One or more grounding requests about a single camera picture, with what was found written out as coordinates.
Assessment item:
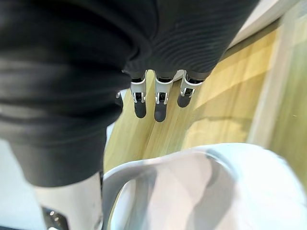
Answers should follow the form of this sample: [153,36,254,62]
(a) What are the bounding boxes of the pale wooden rack post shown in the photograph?
[247,9,307,149]

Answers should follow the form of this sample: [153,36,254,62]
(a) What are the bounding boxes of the right robot hand black cloth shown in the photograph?
[0,0,261,230]

